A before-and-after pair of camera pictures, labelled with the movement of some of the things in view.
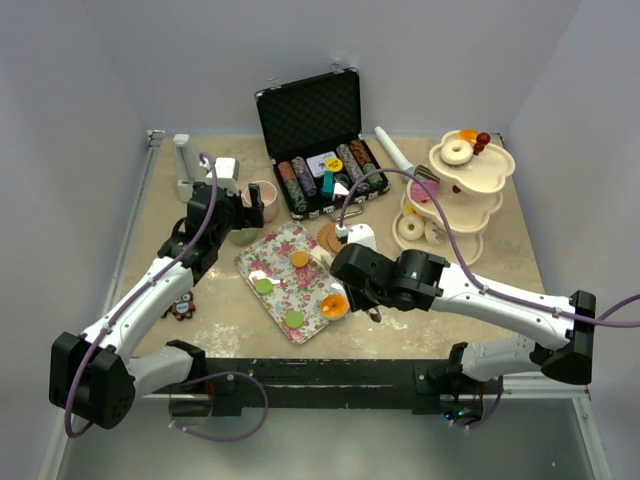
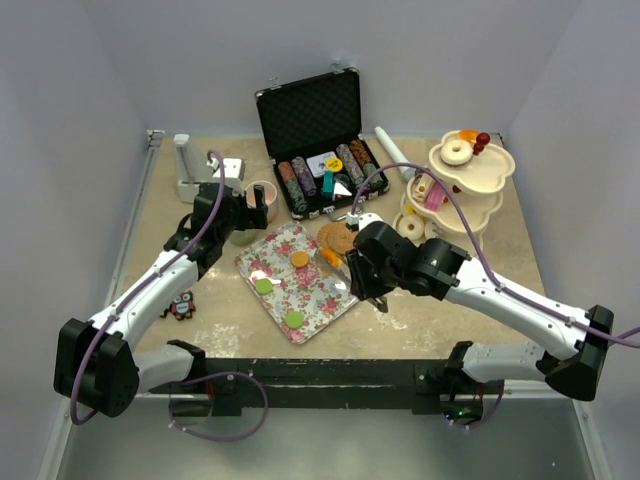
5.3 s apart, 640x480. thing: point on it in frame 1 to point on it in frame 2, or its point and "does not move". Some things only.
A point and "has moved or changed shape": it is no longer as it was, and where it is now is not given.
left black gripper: (248, 217) does not move
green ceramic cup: (243, 237) does not move
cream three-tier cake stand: (473, 170) does not move
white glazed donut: (456, 152) does not move
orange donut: (334, 307) to (332, 257)
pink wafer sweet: (419, 191) to (435, 196)
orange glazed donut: (469, 134) does not move
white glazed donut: (410, 227) does not move
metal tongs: (374, 314) has moved or changed shape
